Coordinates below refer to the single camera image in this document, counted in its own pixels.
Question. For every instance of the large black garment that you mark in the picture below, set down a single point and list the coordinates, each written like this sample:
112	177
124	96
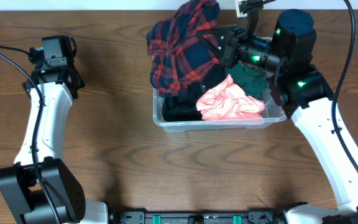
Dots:
183	107

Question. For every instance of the clear plastic storage bin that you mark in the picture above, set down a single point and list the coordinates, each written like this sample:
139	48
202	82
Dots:
271	114

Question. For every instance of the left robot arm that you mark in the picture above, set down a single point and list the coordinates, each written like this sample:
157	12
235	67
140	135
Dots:
39	187

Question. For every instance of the dark green cloth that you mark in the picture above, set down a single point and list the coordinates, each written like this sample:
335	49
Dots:
252	80

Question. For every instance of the pink garment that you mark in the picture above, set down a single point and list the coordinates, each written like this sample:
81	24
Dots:
228	101

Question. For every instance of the red plaid flannel shirt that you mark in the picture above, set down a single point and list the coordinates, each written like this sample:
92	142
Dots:
179	58

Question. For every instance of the black cloth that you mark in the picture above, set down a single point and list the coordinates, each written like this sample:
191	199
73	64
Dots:
214	77

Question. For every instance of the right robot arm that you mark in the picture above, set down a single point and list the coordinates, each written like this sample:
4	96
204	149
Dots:
304	95

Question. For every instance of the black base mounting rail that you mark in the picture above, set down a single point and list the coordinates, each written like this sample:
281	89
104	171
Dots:
250	217

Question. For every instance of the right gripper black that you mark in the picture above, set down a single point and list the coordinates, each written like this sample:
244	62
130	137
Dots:
230	53

